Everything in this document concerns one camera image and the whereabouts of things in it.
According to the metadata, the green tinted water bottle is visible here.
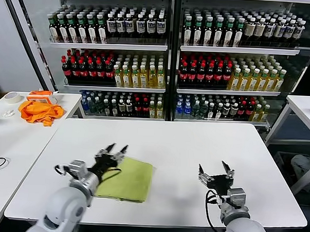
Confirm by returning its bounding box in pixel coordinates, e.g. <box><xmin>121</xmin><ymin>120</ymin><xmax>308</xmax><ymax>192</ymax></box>
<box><xmin>190</xmin><ymin>101</ymin><xmax>200</xmax><ymax>121</ymax></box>
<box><xmin>198</xmin><ymin>101</ymin><xmax>208</xmax><ymax>121</ymax></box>
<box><xmin>88</xmin><ymin>96</ymin><xmax>98</xmax><ymax>116</ymax></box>

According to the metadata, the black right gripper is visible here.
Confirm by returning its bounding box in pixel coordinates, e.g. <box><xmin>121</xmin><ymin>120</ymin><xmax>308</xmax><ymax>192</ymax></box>
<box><xmin>197</xmin><ymin>160</ymin><xmax>236</xmax><ymax>199</ymax></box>

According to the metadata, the white side table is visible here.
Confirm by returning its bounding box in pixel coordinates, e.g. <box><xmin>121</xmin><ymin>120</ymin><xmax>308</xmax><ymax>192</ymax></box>
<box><xmin>0</xmin><ymin>90</ymin><xmax>83</xmax><ymax>232</ymax></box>

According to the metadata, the blue label water bottle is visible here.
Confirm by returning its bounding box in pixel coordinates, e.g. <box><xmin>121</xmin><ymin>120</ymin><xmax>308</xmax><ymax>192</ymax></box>
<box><xmin>174</xmin><ymin>101</ymin><xmax>184</xmax><ymax>120</ymax></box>
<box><xmin>80</xmin><ymin>96</ymin><xmax>90</xmax><ymax>115</ymax></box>
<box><xmin>182</xmin><ymin>101</ymin><xmax>192</xmax><ymax>120</ymax></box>

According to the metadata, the crumpled orange cloth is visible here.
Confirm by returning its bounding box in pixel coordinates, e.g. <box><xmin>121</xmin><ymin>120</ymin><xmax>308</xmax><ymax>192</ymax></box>
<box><xmin>17</xmin><ymin>100</ymin><xmax>66</xmax><ymax>127</ymax></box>

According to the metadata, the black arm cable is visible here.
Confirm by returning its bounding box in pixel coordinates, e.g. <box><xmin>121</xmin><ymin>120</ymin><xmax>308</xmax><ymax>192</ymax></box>
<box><xmin>100</xmin><ymin>166</ymin><xmax>122</xmax><ymax>183</ymax></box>
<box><xmin>204</xmin><ymin>189</ymin><xmax>228</xmax><ymax>232</ymax></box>

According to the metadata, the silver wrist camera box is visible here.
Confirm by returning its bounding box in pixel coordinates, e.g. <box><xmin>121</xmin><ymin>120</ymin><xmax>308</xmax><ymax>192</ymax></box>
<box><xmin>68</xmin><ymin>159</ymin><xmax>89</xmax><ymax>180</ymax></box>
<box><xmin>225</xmin><ymin>187</ymin><xmax>248</xmax><ymax>208</ymax></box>

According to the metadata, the white cap blue label bottle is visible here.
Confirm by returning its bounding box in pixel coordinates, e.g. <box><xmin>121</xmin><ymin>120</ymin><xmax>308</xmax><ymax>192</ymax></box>
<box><xmin>273</xmin><ymin>18</ymin><xmax>288</xmax><ymax>48</ymax></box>
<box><xmin>135</xmin><ymin>13</ymin><xmax>147</xmax><ymax>40</ymax></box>
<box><xmin>124</xmin><ymin>12</ymin><xmax>136</xmax><ymax>40</ymax></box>
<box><xmin>115</xmin><ymin>13</ymin><xmax>127</xmax><ymax>39</ymax></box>
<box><xmin>283</xmin><ymin>19</ymin><xmax>298</xmax><ymax>48</ymax></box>
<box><xmin>145</xmin><ymin>13</ymin><xmax>157</xmax><ymax>41</ymax></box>
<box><xmin>264</xmin><ymin>18</ymin><xmax>278</xmax><ymax>47</ymax></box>
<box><xmin>155</xmin><ymin>13</ymin><xmax>167</xmax><ymax>41</ymax></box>
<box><xmin>106</xmin><ymin>12</ymin><xmax>117</xmax><ymax>39</ymax></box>
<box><xmin>293</xmin><ymin>20</ymin><xmax>307</xmax><ymax>49</ymax></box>

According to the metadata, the beige label dark bottle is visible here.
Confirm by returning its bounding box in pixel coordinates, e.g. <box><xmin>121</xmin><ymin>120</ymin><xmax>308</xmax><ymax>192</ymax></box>
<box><xmin>254</xmin><ymin>17</ymin><xmax>268</xmax><ymax>47</ymax></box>
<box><xmin>244</xmin><ymin>17</ymin><xmax>258</xmax><ymax>46</ymax></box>

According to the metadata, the small yellow drink bottle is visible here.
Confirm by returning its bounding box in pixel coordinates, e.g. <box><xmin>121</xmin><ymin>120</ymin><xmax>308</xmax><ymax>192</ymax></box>
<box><xmin>260</xmin><ymin>104</ymin><xmax>271</xmax><ymax>124</ymax></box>
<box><xmin>251</xmin><ymin>104</ymin><xmax>262</xmax><ymax>123</ymax></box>
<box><xmin>148</xmin><ymin>100</ymin><xmax>157</xmax><ymax>119</ymax></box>
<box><xmin>155</xmin><ymin>101</ymin><xmax>164</xmax><ymax>119</ymax></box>

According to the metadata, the orange white box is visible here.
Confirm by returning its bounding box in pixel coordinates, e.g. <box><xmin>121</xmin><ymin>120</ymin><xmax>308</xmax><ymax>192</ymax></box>
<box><xmin>26</xmin><ymin>89</ymin><xmax>58</xmax><ymax>105</ymax></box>

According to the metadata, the small red cap cola bottle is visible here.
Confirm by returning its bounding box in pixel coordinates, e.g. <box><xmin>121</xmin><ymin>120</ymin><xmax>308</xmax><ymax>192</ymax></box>
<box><xmin>133</xmin><ymin>96</ymin><xmax>142</xmax><ymax>118</ymax></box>
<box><xmin>245</xmin><ymin>101</ymin><xmax>254</xmax><ymax>123</ymax></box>
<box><xmin>237</xmin><ymin>101</ymin><xmax>247</xmax><ymax>123</ymax></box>
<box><xmin>141</xmin><ymin>96</ymin><xmax>150</xmax><ymax>118</ymax></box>

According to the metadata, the white metal leg table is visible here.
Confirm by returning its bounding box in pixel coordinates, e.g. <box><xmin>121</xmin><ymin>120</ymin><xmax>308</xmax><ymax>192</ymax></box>
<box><xmin>262</xmin><ymin>93</ymin><xmax>310</xmax><ymax>195</ymax></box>

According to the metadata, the small dark white-label bottle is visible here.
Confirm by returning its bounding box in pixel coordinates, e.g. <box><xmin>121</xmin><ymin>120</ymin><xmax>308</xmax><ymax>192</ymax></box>
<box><xmin>117</xmin><ymin>98</ymin><xmax>126</xmax><ymax>117</ymax></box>
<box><xmin>102</xmin><ymin>98</ymin><xmax>112</xmax><ymax>117</ymax></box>
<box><xmin>214</xmin><ymin>103</ymin><xmax>224</xmax><ymax>122</ymax></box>
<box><xmin>222</xmin><ymin>102</ymin><xmax>231</xmax><ymax>122</ymax></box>
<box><xmin>229</xmin><ymin>102</ymin><xmax>239</xmax><ymax>122</ymax></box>
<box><xmin>206</xmin><ymin>102</ymin><xmax>216</xmax><ymax>121</ymax></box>
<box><xmin>124</xmin><ymin>98</ymin><xmax>133</xmax><ymax>118</ymax></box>
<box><xmin>110</xmin><ymin>98</ymin><xmax>119</xmax><ymax>117</ymax></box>

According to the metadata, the white beverage display shelf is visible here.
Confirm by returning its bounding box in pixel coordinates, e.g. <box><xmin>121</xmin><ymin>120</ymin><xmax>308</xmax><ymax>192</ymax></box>
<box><xmin>8</xmin><ymin>0</ymin><xmax>175</xmax><ymax>122</ymax></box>
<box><xmin>169</xmin><ymin>0</ymin><xmax>310</xmax><ymax>131</ymax></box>

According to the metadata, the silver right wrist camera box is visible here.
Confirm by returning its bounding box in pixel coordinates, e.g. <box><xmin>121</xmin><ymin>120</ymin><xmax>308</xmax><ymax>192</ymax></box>
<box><xmin>225</xmin><ymin>187</ymin><xmax>248</xmax><ymax>208</ymax></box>

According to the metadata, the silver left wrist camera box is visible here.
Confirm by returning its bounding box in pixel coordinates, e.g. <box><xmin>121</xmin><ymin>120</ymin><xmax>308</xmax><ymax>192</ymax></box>
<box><xmin>68</xmin><ymin>159</ymin><xmax>89</xmax><ymax>180</ymax></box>

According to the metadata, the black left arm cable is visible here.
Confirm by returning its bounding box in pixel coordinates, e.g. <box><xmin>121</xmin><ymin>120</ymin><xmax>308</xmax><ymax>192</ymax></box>
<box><xmin>100</xmin><ymin>166</ymin><xmax>122</xmax><ymax>183</ymax></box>

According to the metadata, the light green t-shirt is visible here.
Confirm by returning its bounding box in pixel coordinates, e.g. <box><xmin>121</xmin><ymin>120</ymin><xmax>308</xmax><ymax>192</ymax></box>
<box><xmin>94</xmin><ymin>156</ymin><xmax>154</xmax><ymax>204</ymax></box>

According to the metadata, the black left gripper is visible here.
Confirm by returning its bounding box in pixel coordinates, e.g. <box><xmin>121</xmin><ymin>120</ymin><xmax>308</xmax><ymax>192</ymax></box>
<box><xmin>88</xmin><ymin>142</ymin><xmax>130</xmax><ymax>180</ymax></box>

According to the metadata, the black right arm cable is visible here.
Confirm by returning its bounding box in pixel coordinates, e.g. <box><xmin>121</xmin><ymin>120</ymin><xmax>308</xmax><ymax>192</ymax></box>
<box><xmin>204</xmin><ymin>189</ymin><xmax>228</xmax><ymax>232</ymax></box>

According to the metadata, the beige masking tape roll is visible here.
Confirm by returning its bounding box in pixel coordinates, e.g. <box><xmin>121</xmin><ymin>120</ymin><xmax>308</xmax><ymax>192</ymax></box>
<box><xmin>3</xmin><ymin>91</ymin><xmax>22</xmax><ymax>105</ymax></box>

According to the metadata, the green cap dark tea bottle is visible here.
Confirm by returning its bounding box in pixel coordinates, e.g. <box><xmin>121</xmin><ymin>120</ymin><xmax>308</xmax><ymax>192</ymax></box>
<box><xmin>213</xmin><ymin>16</ymin><xmax>225</xmax><ymax>47</ymax></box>
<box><xmin>203</xmin><ymin>16</ymin><xmax>215</xmax><ymax>47</ymax></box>
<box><xmin>48</xmin><ymin>12</ymin><xmax>61</xmax><ymax>43</ymax></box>
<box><xmin>233</xmin><ymin>17</ymin><xmax>246</xmax><ymax>48</ymax></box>
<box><xmin>193</xmin><ymin>15</ymin><xmax>204</xmax><ymax>46</ymax></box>
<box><xmin>96</xmin><ymin>13</ymin><xmax>109</xmax><ymax>45</ymax></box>
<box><xmin>183</xmin><ymin>15</ymin><xmax>194</xmax><ymax>46</ymax></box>
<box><xmin>223</xmin><ymin>17</ymin><xmax>236</xmax><ymax>48</ymax></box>
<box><xmin>85</xmin><ymin>12</ymin><xmax>98</xmax><ymax>44</ymax></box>
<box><xmin>57</xmin><ymin>12</ymin><xmax>70</xmax><ymax>43</ymax></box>
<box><xmin>76</xmin><ymin>12</ymin><xmax>88</xmax><ymax>44</ymax></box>
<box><xmin>65</xmin><ymin>12</ymin><xmax>79</xmax><ymax>43</ymax></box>

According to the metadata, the grey fabric bag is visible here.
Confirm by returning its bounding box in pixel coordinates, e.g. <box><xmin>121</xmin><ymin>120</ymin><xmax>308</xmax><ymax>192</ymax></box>
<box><xmin>289</xmin><ymin>154</ymin><xmax>310</xmax><ymax>192</ymax></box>

